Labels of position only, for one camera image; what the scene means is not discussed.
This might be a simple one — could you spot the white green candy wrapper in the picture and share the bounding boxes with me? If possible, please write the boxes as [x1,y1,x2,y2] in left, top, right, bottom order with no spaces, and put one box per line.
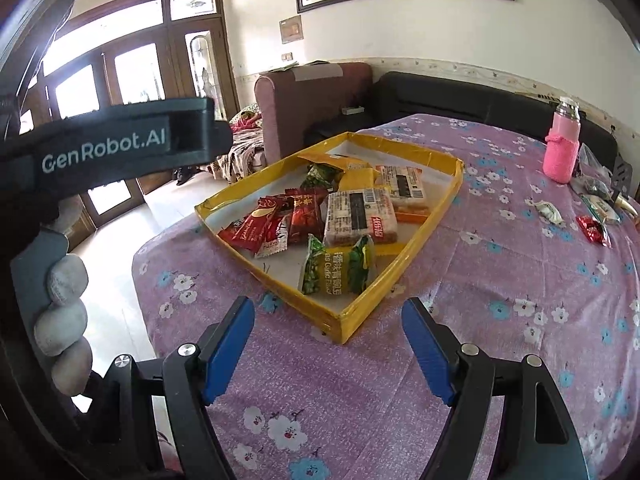
[531,200,565,224]

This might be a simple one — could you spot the wooden glass door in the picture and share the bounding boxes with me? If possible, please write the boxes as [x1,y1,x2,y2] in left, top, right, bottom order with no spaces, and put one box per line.
[20,0,242,241]

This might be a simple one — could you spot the red white snack packet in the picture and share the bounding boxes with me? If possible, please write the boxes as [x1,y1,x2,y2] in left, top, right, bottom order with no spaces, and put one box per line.
[254,214,292,259]

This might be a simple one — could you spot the round cracker green packet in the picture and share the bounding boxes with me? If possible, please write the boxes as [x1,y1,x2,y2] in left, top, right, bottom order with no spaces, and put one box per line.
[580,192,623,224]

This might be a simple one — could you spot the green pea snack packet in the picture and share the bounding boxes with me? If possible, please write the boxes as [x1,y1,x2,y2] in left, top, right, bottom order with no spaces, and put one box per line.
[299,234,377,297]

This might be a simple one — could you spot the orange packet with barcode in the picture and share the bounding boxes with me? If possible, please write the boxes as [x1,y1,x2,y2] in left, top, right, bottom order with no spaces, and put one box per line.
[297,153,373,172]

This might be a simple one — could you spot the long red gold packet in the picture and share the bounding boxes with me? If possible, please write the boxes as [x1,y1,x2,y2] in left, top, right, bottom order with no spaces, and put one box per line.
[216,196,282,254]

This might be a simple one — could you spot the clear plastic bag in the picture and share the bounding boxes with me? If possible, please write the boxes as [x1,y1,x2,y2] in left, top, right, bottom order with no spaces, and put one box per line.
[570,145,616,196]

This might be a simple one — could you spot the small green snack packet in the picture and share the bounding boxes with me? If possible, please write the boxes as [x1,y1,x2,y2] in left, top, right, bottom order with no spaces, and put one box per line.
[300,162,345,192]

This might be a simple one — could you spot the clear cracker packet orange ends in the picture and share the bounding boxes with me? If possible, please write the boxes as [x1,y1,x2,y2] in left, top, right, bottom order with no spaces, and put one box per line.
[374,165,432,225]

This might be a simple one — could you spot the plain yellow snack packet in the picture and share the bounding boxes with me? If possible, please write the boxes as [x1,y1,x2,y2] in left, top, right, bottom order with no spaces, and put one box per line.
[342,167,383,196]

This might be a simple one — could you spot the clear cracker packet yellow edge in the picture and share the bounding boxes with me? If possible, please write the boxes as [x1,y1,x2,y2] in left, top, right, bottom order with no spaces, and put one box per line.
[322,187,408,257]

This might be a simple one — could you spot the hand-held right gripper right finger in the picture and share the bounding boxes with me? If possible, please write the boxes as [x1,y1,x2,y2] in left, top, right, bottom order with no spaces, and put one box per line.
[401,297,591,480]

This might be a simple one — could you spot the patterned blanket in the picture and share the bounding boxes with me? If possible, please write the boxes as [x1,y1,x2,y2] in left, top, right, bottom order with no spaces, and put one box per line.
[210,105,266,181]

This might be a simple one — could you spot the purple floral tablecloth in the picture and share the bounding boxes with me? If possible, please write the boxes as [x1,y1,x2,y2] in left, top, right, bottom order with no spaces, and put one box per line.
[131,112,640,480]

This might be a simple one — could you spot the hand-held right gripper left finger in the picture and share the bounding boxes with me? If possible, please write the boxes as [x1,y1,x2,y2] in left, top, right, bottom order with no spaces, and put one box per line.
[75,296,257,480]

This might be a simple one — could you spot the yellow cardboard tray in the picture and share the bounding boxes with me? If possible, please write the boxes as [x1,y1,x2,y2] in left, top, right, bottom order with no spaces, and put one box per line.
[194,131,465,346]

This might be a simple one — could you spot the black sofa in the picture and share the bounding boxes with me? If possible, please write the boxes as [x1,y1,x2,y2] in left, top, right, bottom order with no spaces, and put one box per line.
[305,71,621,171]

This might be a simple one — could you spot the small wall panel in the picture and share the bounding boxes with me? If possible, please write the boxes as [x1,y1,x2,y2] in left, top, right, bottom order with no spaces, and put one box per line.
[278,15,304,45]

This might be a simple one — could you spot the person's left hand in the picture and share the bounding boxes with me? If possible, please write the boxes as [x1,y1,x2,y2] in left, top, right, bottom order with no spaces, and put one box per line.
[32,252,96,391]

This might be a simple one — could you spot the maroon armchair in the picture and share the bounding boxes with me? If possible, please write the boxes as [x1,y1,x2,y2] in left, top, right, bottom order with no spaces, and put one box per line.
[254,61,375,162]

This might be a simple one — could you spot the bright red candy packet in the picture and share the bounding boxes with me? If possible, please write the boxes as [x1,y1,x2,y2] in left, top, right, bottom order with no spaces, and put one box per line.
[575,214,612,249]

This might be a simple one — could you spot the black slotted spatula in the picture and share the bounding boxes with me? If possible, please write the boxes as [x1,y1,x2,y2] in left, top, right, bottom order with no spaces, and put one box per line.
[611,154,632,200]

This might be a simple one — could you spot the bottle with pink knit sleeve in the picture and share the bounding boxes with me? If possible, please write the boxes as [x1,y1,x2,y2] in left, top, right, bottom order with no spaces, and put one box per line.
[544,96,582,184]

